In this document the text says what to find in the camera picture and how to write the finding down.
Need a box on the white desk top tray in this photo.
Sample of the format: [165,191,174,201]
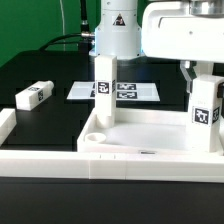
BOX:
[77,108,224,155]

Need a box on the printed marker sheet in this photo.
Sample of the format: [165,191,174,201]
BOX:
[67,82,160,102]

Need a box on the white U-shaped fence frame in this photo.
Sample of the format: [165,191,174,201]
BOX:
[0,107,224,184]

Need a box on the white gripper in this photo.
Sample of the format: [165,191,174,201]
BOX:
[141,1,224,93]

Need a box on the black cable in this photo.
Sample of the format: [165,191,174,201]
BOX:
[39,31,98,52]

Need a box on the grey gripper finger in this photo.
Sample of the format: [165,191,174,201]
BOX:
[217,81,224,99]

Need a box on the white thin cable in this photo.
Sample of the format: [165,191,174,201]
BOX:
[59,0,66,52]

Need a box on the black connector post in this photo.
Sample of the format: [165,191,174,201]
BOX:
[78,0,89,52]

